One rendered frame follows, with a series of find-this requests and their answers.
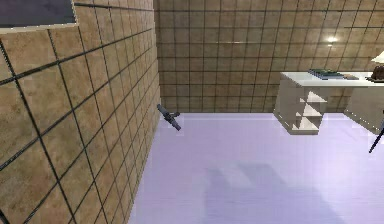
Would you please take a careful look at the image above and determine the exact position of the grey dumbbell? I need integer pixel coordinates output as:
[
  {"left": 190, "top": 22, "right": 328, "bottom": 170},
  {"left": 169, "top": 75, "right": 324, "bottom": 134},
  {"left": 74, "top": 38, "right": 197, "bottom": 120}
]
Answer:
[{"left": 156, "top": 103, "right": 183, "bottom": 132}]

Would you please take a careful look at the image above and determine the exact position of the white desk with shelves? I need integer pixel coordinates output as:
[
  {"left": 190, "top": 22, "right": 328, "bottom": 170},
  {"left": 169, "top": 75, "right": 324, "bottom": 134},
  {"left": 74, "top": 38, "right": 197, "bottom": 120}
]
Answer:
[{"left": 273, "top": 71, "right": 384, "bottom": 136}]

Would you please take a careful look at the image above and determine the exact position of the green book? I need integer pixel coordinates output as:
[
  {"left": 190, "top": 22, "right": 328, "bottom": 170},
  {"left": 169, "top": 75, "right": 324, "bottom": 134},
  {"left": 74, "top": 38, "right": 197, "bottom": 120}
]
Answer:
[{"left": 307, "top": 68, "right": 345, "bottom": 81}]

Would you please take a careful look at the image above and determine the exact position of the dark window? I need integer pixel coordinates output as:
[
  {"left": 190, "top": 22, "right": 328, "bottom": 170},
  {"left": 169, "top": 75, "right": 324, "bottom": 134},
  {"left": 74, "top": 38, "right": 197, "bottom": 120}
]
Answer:
[{"left": 0, "top": 0, "right": 77, "bottom": 29}]

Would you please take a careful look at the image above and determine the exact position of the brown table lamp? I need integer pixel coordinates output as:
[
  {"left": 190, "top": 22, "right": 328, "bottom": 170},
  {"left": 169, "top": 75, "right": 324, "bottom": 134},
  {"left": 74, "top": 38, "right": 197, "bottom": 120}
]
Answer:
[{"left": 365, "top": 50, "right": 384, "bottom": 83}]

